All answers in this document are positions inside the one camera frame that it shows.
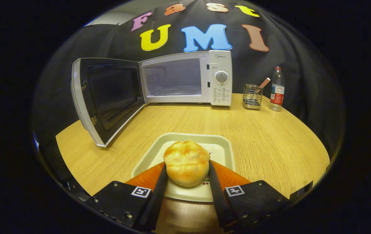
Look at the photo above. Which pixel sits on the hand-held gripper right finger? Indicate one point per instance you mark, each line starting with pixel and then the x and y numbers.
pixel 218 198

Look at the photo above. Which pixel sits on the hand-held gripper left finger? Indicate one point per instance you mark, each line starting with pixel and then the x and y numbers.
pixel 158 198

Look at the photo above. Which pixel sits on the golden bread bun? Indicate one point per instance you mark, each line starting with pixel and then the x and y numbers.
pixel 187 162

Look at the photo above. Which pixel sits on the white microwave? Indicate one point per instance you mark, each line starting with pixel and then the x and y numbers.
pixel 219 61

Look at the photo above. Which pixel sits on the cream square tray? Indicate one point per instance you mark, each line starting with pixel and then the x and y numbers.
pixel 221 152

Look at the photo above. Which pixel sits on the clear plastic water bottle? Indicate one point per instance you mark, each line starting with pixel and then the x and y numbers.
pixel 277 94

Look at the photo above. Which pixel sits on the pink striped straw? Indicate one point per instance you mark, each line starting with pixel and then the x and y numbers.
pixel 265 82

